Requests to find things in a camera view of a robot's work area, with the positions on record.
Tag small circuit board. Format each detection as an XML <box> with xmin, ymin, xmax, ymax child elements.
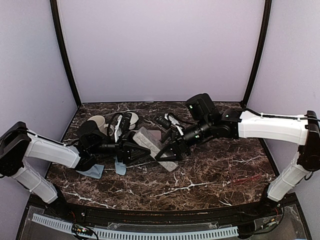
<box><xmin>71</xmin><ymin>224</ymin><xmax>93</xmax><ymax>236</ymax></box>

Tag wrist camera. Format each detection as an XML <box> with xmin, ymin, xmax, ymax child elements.
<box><xmin>154</xmin><ymin>113</ymin><xmax>184</xmax><ymax>136</ymax></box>
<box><xmin>114</xmin><ymin>112</ymin><xmax>132</xmax><ymax>142</ymax></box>

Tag white bowl dark exterior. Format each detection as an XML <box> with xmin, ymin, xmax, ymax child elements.
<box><xmin>117</xmin><ymin>111</ymin><xmax>139</xmax><ymax>130</ymax></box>

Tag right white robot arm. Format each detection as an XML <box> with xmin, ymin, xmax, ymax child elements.
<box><xmin>155</xmin><ymin>93</ymin><xmax>320</xmax><ymax>217</ymax></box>

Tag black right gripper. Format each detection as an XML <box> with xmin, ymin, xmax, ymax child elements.
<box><xmin>154</xmin><ymin>117</ymin><xmax>213</xmax><ymax>161</ymax></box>

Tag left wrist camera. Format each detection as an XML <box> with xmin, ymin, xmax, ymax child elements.
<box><xmin>114</xmin><ymin>112</ymin><xmax>132</xmax><ymax>142</ymax></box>

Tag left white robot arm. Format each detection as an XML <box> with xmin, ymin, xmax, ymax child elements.
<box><xmin>0</xmin><ymin>120</ymin><xmax>151</xmax><ymax>218</ymax></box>

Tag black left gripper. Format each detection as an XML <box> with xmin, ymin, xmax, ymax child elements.
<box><xmin>89</xmin><ymin>131</ymin><xmax>154</xmax><ymax>165</ymax></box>

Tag white slotted cable duct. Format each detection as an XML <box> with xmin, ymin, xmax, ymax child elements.
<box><xmin>32</xmin><ymin>212</ymin><xmax>240</xmax><ymax>240</ymax></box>

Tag black front table rail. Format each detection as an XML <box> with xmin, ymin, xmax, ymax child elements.
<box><xmin>66</xmin><ymin>202</ymin><xmax>266</xmax><ymax>225</ymax></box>

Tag beige ceramic mug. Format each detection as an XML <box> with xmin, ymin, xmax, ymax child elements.
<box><xmin>87</xmin><ymin>115</ymin><xmax>109</xmax><ymax>135</ymax></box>

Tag black frame post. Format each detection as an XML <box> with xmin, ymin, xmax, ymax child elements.
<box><xmin>240</xmin><ymin>0</ymin><xmax>273</xmax><ymax>108</ymax></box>
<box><xmin>49</xmin><ymin>0</ymin><xmax>82</xmax><ymax>108</ymax></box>

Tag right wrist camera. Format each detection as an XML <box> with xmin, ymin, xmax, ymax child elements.
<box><xmin>154</xmin><ymin>113</ymin><xmax>184</xmax><ymax>136</ymax></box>

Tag light blue cleaning cloth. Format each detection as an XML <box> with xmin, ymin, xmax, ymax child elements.
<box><xmin>114</xmin><ymin>156</ymin><xmax>127</xmax><ymax>176</ymax></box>

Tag black frame right post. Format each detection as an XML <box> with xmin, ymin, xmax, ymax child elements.
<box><xmin>240</xmin><ymin>0</ymin><xmax>273</xmax><ymax>108</ymax></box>

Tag grey case teal lining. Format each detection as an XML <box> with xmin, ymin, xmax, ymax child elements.
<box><xmin>133</xmin><ymin>126</ymin><xmax>179</xmax><ymax>173</ymax></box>

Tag black frame left post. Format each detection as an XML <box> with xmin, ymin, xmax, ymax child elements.
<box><xmin>49</xmin><ymin>0</ymin><xmax>82</xmax><ymax>108</ymax></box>

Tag pink glasses case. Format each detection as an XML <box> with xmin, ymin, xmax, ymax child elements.
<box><xmin>133</xmin><ymin>127</ymin><xmax>162</xmax><ymax>143</ymax></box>

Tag clear pink sunglasses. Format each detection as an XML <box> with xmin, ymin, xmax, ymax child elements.
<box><xmin>228</xmin><ymin>161</ymin><xmax>261</xmax><ymax>184</ymax></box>

